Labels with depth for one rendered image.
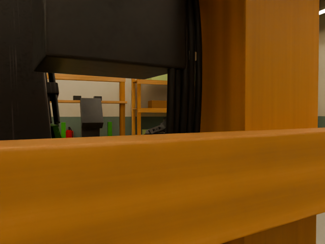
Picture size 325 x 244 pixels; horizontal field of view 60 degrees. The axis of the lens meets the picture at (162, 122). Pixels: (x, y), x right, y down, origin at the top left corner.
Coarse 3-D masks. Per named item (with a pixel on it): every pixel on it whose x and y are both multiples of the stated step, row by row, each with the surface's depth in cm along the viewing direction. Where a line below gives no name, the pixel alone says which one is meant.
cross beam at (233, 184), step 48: (0, 144) 17; (48, 144) 17; (96, 144) 18; (144, 144) 19; (192, 144) 22; (240, 144) 24; (288, 144) 27; (0, 192) 15; (48, 192) 16; (96, 192) 18; (144, 192) 20; (192, 192) 22; (240, 192) 24; (288, 192) 27; (0, 240) 15; (48, 240) 16; (96, 240) 18; (144, 240) 20; (192, 240) 22
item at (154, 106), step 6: (132, 78) 612; (150, 78) 595; (156, 78) 591; (162, 78) 596; (132, 84) 612; (138, 84) 573; (156, 84) 585; (162, 84) 587; (132, 90) 613; (138, 90) 573; (132, 96) 613; (138, 96) 573; (132, 102) 613; (138, 102) 574; (150, 102) 604; (156, 102) 597; (162, 102) 601; (132, 108) 614; (138, 108) 574; (144, 108) 579; (150, 108) 584; (156, 108) 589; (162, 108) 594; (132, 114) 614; (138, 114) 574; (132, 120) 614; (138, 120) 575; (132, 126) 615; (138, 126) 575; (132, 132) 615; (138, 132) 575; (144, 132) 610
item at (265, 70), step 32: (224, 0) 34; (256, 0) 32; (288, 0) 34; (224, 32) 34; (256, 32) 32; (288, 32) 34; (224, 64) 34; (256, 64) 32; (288, 64) 35; (224, 96) 34; (256, 96) 32; (288, 96) 35; (224, 128) 34; (256, 128) 32; (288, 128) 35; (288, 224) 35
